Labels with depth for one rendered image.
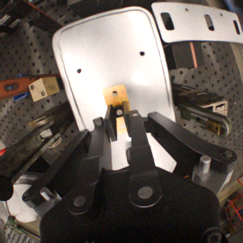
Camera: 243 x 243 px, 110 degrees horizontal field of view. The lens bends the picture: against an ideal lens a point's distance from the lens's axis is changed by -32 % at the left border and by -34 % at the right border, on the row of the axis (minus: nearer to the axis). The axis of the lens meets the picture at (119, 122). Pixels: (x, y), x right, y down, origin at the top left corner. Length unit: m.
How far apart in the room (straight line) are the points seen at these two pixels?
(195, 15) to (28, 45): 0.70
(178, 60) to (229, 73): 0.58
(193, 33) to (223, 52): 0.52
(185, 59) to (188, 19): 0.10
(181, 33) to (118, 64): 0.16
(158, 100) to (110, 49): 0.14
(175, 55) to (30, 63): 0.63
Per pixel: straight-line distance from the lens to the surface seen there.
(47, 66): 0.65
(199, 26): 0.34
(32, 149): 0.22
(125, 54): 0.26
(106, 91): 0.21
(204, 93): 0.37
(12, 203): 0.80
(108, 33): 0.27
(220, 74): 0.79
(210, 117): 0.25
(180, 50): 0.32
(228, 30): 0.42
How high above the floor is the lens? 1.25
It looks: 68 degrees down
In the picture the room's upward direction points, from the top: 178 degrees clockwise
